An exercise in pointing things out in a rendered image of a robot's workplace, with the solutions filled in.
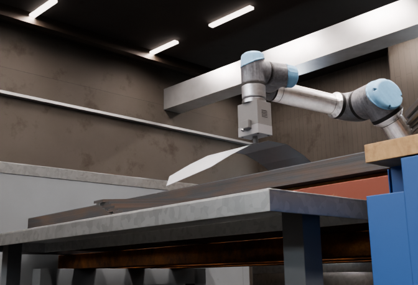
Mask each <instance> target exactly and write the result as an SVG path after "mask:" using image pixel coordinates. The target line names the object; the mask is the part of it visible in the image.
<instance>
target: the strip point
mask: <svg viewBox="0 0 418 285"><path fill-rule="evenodd" d="M208 168H210V167H207V168H204V169H199V170H195V171H190V172H185V173H182V174H177V175H172V176H169V179H168V182H167V185H166V186H168V185H170V184H173V183H175V182H178V181H180V180H182V179H185V178H187V177H190V176H191V175H194V174H196V173H199V172H201V171H204V170H205V169H208Z"/></svg>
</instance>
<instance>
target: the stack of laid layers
mask: <svg viewBox="0 0 418 285"><path fill-rule="evenodd" d="M388 169H391V168H390V167H384V166H379V165H375V164H368V163H366V159H365V152H361V153H357V154H352V155H348V156H342V157H336V158H333V159H327V160H323V161H317V162H311V163H307V164H301V165H297V166H292V167H286V168H282V169H276V170H273V171H267V172H261V173H257V174H251V175H245V176H241V177H235V178H232V179H226V180H220V181H216V182H210V183H207V184H201V185H194V186H191V187H185V188H181V189H175V190H170V191H166V192H160V193H156V194H150V195H145V196H140V197H134V198H131V199H195V198H212V197H219V196H224V195H231V194H238V193H242V192H249V191H253V190H260V189H267V188H272V189H285V188H289V187H296V186H301V185H308V184H316V183H320V182H327V181H331V180H338V179H346V178H350V177H358V176H362V175H369V174H377V173H381V172H387V171H388ZM105 215H112V213H108V211H106V210H104V209H103V208H102V206H99V205H94V206H90V207H85V208H78V209H74V210H69V211H65V212H59V213H53V214H50V215H44V216H40V217H34V218H29V219H28V227H27V228H35V227H42V226H46V225H53V224H58V223H65V222H71V221H75V220H82V219H87V218H94V217H101V216H105Z"/></svg>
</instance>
